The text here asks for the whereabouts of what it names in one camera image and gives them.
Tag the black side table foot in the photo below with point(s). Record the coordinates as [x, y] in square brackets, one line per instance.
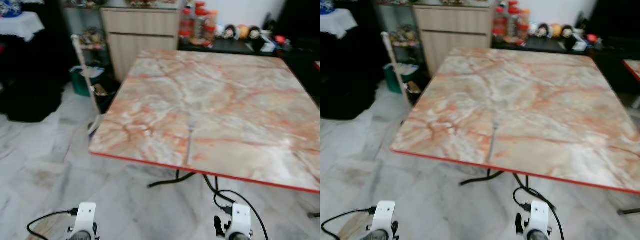
[314, 215]
[629, 211]

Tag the small red object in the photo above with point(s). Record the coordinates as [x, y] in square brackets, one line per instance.
[592, 38]
[280, 40]

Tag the red edged marble side table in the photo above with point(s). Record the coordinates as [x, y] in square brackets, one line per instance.
[317, 65]
[633, 67]

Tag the low black sideboard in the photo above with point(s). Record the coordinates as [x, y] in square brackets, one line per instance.
[535, 45]
[225, 46]

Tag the white lace tablecloth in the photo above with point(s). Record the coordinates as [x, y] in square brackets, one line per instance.
[19, 25]
[336, 21]

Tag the black waste bin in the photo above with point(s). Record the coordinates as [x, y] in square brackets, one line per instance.
[107, 100]
[417, 95]

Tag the green plastic bin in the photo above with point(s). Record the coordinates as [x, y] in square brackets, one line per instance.
[79, 82]
[392, 79]

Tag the beige wooden cabinet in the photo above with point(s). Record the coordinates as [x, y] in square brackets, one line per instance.
[140, 37]
[452, 32]

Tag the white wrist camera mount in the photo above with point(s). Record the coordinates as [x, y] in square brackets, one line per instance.
[539, 215]
[384, 213]
[86, 214]
[241, 217]

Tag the blue and white vase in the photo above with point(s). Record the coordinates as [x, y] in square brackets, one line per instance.
[326, 6]
[10, 8]

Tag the round yellow figurine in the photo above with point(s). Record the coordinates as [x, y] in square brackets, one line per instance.
[556, 30]
[243, 31]

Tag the silver metal fork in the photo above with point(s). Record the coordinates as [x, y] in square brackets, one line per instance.
[493, 140]

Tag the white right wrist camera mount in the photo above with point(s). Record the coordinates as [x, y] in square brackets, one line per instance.
[539, 215]
[241, 217]

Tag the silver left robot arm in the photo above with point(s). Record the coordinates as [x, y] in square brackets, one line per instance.
[380, 235]
[80, 236]

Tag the round doll figurine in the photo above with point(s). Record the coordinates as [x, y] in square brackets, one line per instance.
[230, 32]
[568, 32]
[255, 33]
[543, 30]

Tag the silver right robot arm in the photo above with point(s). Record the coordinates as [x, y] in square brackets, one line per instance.
[538, 236]
[239, 237]

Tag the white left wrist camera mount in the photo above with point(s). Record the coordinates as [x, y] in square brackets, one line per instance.
[384, 213]
[86, 214]

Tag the glass display shelf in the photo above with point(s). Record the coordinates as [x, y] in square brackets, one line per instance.
[90, 37]
[402, 35]

